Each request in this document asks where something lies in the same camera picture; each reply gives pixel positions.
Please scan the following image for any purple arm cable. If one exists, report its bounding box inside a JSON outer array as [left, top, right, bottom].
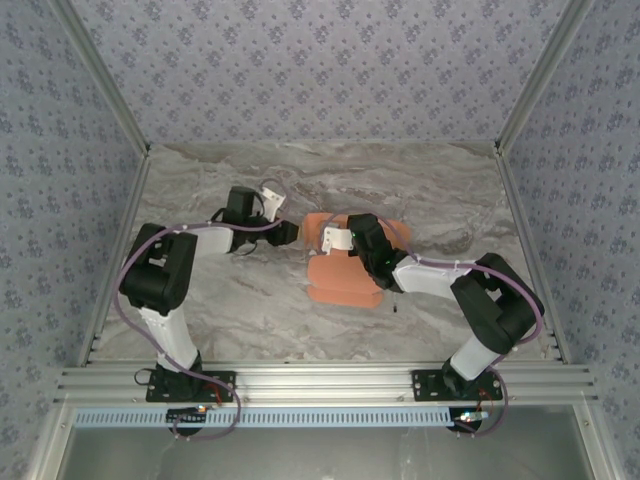
[[115, 177, 301, 442], [319, 209, 547, 439]]

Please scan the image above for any orange paper box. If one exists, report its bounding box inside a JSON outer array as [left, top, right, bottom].
[[302, 212, 414, 311]]

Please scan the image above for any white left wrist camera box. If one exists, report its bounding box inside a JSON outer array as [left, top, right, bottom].
[[259, 187, 289, 222]]

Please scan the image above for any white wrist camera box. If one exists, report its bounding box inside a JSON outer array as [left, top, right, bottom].
[[322, 226, 357, 252], [259, 187, 289, 222]]

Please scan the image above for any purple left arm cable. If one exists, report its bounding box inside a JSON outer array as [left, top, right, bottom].
[[115, 177, 301, 442]]

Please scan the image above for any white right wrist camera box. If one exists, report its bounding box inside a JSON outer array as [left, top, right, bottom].
[[322, 226, 357, 252]]

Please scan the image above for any aluminium table side rail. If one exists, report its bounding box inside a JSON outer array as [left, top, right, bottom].
[[74, 147, 153, 370], [494, 144, 572, 365]]

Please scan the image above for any aluminium frame post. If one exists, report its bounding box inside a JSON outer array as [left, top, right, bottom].
[[49, 0, 153, 156], [493, 0, 599, 156]]

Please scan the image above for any small circuit board adapter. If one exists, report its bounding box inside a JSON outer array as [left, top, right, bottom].
[[167, 405, 210, 426], [452, 409, 490, 426]]

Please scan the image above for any aluminium mounting rail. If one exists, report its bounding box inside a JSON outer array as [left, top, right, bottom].
[[54, 363, 600, 407]]

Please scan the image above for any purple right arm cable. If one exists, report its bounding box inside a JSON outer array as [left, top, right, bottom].
[[319, 209, 547, 439]]

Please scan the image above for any light blue slotted cable duct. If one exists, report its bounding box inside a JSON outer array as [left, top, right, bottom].
[[74, 406, 451, 430]]

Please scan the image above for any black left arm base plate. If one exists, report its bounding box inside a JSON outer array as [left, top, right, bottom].
[[146, 370, 237, 404]]

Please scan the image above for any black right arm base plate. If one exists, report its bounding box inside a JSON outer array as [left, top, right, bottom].
[[409, 368, 504, 403]]

